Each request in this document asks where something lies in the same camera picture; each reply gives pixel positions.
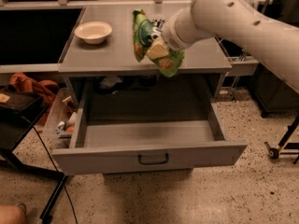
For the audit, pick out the black side table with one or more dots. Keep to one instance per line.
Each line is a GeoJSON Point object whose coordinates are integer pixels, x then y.
{"type": "Point", "coordinates": [19, 113]}

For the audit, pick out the grey open drawer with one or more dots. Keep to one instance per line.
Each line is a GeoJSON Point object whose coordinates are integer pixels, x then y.
{"type": "Point", "coordinates": [174, 117]}

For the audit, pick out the blue chip bag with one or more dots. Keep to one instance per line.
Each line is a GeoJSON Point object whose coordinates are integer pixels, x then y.
{"type": "Point", "coordinates": [158, 23]}

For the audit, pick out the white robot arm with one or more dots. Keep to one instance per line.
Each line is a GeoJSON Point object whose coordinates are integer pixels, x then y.
{"type": "Point", "coordinates": [275, 44]}

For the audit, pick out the black drawer handle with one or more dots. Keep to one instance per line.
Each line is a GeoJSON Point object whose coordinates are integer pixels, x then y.
{"type": "Point", "coordinates": [153, 160]}

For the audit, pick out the grey counter cabinet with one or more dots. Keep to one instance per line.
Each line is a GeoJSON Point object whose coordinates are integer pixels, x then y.
{"type": "Point", "coordinates": [116, 55]}

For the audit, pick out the black wheeled stand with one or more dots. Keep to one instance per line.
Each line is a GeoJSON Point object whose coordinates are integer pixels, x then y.
{"type": "Point", "coordinates": [285, 146]}

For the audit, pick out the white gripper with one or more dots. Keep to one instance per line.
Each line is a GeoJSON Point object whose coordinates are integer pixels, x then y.
{"type": "Point", "coordinates": [172, 38]}

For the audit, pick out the person's knee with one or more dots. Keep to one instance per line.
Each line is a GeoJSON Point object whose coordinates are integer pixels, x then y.
{"type": "Point", "coordinates": [12, 214]}

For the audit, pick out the white bowl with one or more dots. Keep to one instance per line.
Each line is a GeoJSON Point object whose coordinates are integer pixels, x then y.
{"type": "Point", "coordinates": [93, 32]}

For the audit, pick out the orange jacket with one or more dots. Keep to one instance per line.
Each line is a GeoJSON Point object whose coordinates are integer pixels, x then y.
{"type": "Point", "coordinates": [48, 89]}

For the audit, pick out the green rice chip bag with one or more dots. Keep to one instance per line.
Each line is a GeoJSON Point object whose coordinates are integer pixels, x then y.
{"type": "Point", "coordinates": [144, 33]}

